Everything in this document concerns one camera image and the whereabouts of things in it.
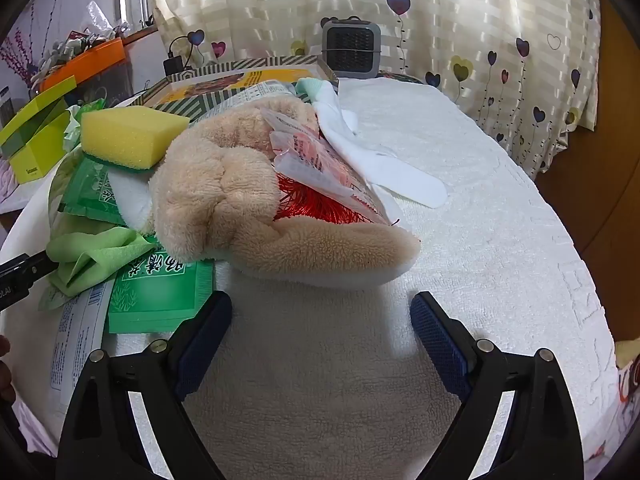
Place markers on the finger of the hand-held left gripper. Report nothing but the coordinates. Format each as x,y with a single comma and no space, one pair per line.
20,275

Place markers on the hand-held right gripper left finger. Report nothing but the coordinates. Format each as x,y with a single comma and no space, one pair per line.
200,355

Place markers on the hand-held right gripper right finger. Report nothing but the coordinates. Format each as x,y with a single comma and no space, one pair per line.
440,340

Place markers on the dark green packet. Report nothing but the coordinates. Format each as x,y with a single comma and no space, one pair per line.
155,295
92,190

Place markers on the green cloth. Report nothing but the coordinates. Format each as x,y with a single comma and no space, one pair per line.
95,255

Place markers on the pale green printed packet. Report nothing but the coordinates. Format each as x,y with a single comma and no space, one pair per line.
75,340

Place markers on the light green tissue pack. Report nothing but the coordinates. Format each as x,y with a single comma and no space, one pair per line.
57,195

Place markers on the white mint fleece sock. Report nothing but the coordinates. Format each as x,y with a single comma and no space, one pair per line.
132,200
380,160

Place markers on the beige plush toy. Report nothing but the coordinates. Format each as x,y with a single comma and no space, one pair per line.
240,210

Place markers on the yellow sponge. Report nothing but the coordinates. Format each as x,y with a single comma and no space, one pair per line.
130,132

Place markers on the red tassel ornament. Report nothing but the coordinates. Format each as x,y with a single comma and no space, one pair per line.
305,205

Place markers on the clear packet with red print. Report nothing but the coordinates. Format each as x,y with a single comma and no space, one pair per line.
310,155

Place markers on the beige plush slipper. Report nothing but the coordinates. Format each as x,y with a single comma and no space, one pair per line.
235,120

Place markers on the striped cardboard box tray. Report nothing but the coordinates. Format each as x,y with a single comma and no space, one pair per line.
210,87

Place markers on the person's left hand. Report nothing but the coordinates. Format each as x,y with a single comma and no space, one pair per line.
4,375

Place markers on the lime green cardboard box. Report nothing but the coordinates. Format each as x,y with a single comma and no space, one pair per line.
35,140

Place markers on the crumpled green wipes pack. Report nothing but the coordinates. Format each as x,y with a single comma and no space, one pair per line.
82,120

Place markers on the orange plastic bin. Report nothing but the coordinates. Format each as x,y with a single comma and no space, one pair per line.
85,62

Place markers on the grey white bundle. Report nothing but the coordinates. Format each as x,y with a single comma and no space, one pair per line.
62,52

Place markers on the purple flower branches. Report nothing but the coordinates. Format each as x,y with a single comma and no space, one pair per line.
25,45

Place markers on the black charger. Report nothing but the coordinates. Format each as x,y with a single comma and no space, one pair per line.
174,66

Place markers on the plaid cloth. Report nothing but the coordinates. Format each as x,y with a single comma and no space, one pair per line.
400,78

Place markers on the brown wooden window sill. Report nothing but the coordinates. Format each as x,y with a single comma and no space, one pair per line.
142,34

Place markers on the clear plastic bag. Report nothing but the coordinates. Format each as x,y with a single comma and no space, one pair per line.
102,17

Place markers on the brown wooden board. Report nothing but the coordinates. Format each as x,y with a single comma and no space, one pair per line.
615,110

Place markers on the small grey heater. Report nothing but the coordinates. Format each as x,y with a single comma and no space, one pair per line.
350,47

